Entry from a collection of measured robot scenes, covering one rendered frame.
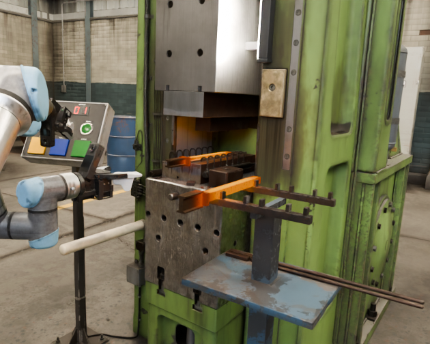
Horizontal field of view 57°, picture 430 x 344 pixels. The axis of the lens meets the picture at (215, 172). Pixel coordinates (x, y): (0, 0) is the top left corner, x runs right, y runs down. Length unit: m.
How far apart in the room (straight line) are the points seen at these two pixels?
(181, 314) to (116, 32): 8.68
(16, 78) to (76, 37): 9.94
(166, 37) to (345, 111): 0.80
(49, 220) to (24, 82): 0.40
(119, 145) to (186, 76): 4.71
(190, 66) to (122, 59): 8.22
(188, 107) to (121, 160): 4.74
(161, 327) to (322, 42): 1.32
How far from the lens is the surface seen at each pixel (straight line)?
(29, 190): 1.10
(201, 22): 1.51
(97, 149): 1.21
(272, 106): 1.46
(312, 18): 1.47
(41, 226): 1.14
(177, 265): 1.60
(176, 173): 1.58
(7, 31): 10.76
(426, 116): 7.18
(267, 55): 1.47
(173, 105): 1.57
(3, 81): 0.90
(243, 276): 1.23
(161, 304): 1.75
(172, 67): 1.58
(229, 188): 1.14
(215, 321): 1.59
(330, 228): 1.86
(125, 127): 6.14
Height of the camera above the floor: 1.25
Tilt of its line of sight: 11 degrees down
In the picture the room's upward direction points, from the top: 3 degrees clockwise
